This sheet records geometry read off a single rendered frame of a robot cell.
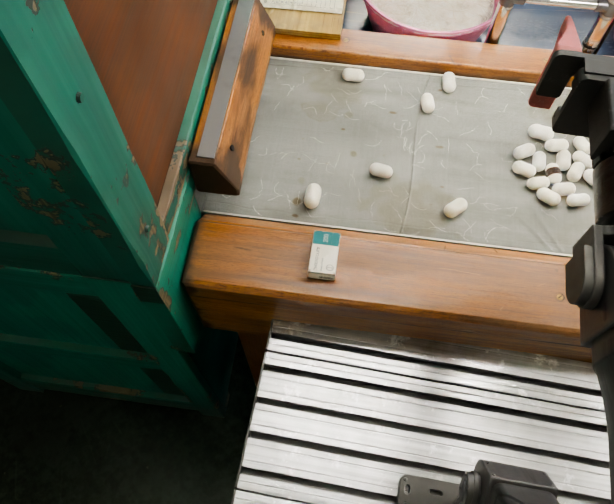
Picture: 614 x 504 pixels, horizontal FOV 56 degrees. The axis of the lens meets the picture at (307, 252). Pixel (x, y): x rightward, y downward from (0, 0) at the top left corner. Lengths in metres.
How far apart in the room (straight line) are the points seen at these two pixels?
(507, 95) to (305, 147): 0.33
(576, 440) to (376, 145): 0.48
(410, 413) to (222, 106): 0.47
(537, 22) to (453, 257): 0.58
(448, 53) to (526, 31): 0.25
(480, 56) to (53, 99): 0.71
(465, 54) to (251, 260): 0.48
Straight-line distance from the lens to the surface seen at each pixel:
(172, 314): 0.76
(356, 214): 0.82
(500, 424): 0.83
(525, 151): 0.91
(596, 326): 0.44
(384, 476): 0.78
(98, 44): 0.52
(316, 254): 0.73
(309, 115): 0.91
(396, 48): 0.98
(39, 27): 0.42
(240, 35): 0.85
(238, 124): 0.79
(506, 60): 1.00
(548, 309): 0.79
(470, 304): 0.76
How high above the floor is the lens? 1.45
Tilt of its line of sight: 64 degrees down
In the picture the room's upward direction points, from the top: straight up
